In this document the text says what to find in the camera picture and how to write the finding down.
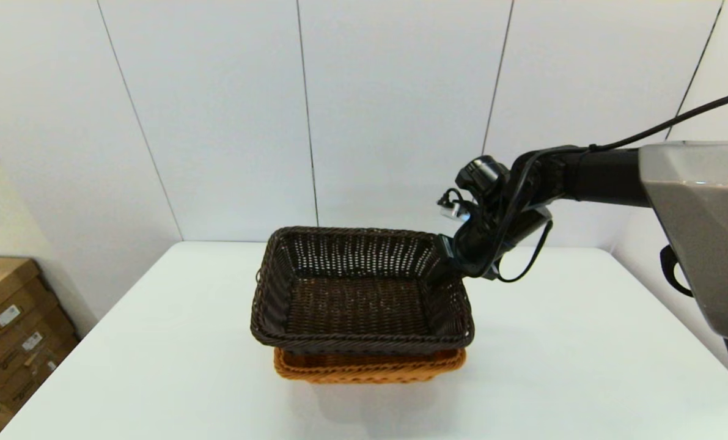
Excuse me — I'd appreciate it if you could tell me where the dark brown wicker basket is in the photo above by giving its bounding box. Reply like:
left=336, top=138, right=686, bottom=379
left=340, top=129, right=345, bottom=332
left=249, top=226, right=476, bottom=356

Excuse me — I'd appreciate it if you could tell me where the orange wicker basket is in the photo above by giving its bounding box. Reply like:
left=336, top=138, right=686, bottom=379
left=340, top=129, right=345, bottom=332
left=272, top=347, right=467, bottom=384

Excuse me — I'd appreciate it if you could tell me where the short black cable loop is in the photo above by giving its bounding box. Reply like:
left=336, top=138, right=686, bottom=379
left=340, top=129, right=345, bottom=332
left=660, top=244, right=696, bottom=298

